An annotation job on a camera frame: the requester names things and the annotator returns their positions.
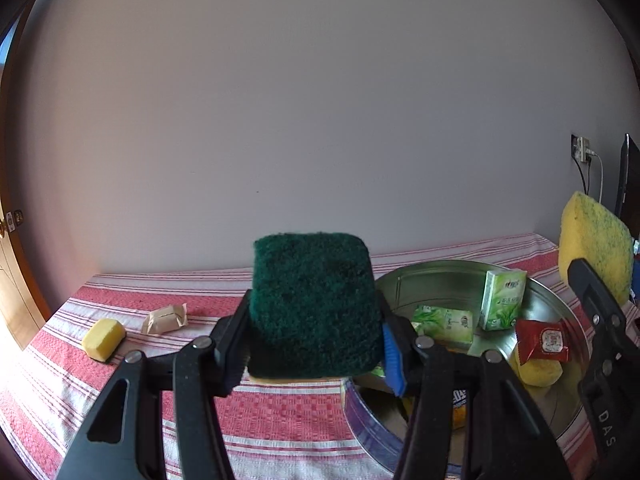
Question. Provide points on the wooden door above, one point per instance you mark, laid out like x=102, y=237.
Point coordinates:
x=15, y=280

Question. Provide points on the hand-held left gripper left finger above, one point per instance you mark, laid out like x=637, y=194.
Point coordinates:
x=235, y=360

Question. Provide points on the dark green scouring sponge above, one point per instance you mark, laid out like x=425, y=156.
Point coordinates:
x=315, y=300

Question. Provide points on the wall socket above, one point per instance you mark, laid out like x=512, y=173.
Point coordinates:
x=581, y=146

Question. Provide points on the black monitor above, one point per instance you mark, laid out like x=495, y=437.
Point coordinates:
x=625, y=175

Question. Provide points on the green tissue pack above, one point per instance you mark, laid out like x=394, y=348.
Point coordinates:
x=502, y=300
x=378, y=371
x=445, y=322

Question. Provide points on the yellow snack packet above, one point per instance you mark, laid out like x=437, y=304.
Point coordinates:
x=459, y=412

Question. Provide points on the beige wrapped candy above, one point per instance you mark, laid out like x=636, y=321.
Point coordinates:
x=162, y=321

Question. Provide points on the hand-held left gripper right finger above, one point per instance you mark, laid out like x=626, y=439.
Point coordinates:
x=395, y=360

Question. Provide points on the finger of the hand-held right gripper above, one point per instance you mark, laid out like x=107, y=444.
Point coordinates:
x=597, y=305
x=636, y=275

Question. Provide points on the round metal tin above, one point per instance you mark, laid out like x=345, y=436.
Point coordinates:
x=450, y=280

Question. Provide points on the yellow green-speckled sponge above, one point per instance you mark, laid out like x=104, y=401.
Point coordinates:
x=595, y=240

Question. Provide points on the red snack packet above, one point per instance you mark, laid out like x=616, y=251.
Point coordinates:
x=542, y=342

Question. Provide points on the red striped tablecloth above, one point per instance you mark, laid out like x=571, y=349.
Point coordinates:
x=280, y=420

